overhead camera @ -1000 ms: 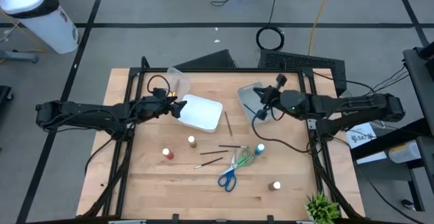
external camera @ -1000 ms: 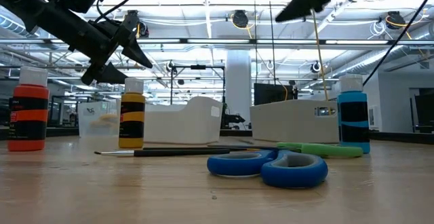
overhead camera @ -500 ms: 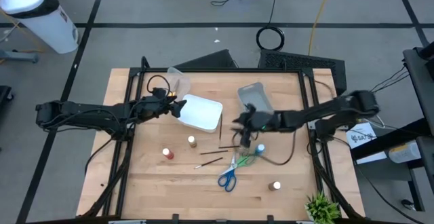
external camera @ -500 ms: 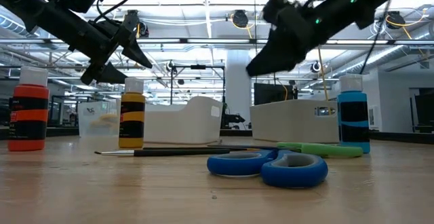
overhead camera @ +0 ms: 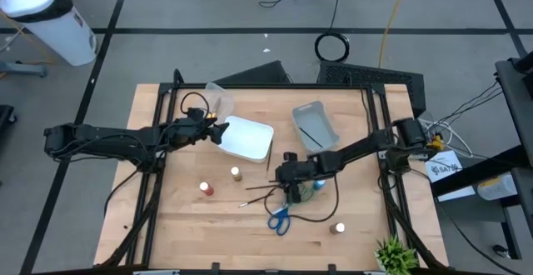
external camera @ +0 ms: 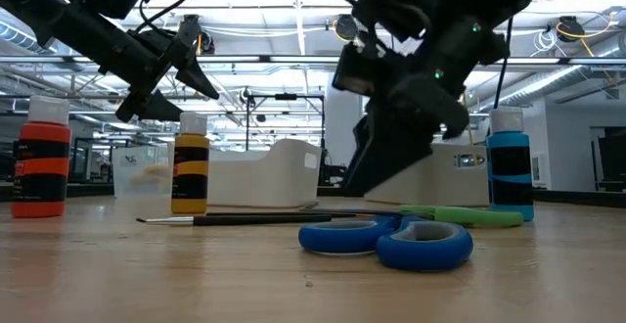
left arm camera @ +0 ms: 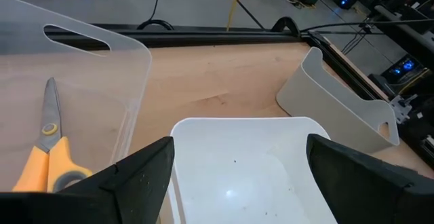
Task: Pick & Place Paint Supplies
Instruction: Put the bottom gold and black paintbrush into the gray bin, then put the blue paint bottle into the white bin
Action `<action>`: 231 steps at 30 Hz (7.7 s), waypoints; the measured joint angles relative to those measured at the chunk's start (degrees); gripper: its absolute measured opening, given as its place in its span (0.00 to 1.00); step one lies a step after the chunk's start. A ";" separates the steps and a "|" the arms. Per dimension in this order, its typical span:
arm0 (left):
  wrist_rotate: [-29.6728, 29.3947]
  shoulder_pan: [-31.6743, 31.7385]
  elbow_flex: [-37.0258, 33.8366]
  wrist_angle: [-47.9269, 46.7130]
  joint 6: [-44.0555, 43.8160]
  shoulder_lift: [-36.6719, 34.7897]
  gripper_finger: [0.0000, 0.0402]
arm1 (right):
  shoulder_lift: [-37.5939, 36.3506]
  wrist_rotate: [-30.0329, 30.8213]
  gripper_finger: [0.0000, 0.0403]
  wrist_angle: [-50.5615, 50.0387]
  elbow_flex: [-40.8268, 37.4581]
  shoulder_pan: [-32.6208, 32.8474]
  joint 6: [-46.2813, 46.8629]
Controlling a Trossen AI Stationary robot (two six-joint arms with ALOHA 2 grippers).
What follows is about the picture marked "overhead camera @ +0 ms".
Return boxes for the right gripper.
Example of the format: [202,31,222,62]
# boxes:
[274,154,322,204]

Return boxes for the white trash can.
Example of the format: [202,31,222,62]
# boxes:
[0,0,98,68]

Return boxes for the gripper camera cable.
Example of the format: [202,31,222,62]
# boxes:
[179,91,212,120]
[263,173,340,223]

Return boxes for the white plastic bin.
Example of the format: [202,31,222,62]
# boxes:
[217,115,276,163]

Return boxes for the blue-handled scissors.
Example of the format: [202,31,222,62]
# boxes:
[266,202,292,237]

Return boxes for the green-handled scissors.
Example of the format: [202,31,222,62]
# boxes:
[297,182,316,204]

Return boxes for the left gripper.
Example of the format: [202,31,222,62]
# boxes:
[166,114,231,150]

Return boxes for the clear plastic bin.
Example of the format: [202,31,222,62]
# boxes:
[202,82,236,123]

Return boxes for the black aluminium table frame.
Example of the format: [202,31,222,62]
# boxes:
[124,68,449,275]

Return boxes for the black coiled cable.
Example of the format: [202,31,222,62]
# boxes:
[313,0,351,64]

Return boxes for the grey plastic bin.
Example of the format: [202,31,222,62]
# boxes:
[291,100,341,154]

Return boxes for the left gripper camera cable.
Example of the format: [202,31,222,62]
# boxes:
[179,91,212,120]

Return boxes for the yellow hanging cable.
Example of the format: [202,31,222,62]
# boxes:
[376,0,412,69]

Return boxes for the white cable bundle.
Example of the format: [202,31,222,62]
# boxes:
[416,118,474,159]

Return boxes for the white label sign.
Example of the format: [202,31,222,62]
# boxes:
[424,149,465,183]

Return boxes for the black cable bunch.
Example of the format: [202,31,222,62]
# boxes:
[418,80,504,141]

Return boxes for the small green potted plant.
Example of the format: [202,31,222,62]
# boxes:
[373,236,420,275]

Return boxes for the right gripper camera cable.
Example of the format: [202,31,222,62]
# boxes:
[263,173,340,223]

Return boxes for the black floor object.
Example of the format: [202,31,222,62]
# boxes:
[0,104,18,137]

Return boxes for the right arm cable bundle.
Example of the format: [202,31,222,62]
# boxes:
[376,173,450,273]

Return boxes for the black equipment cart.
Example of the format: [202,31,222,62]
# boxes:
[430,49,533,262]

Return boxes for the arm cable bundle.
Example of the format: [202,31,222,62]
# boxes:
[101,168,164,268]
[376,173,450,273]

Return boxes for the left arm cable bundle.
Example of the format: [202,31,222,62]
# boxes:
[101,168,164,268]

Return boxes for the white container yellow label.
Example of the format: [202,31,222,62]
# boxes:
[476,172,519,202]

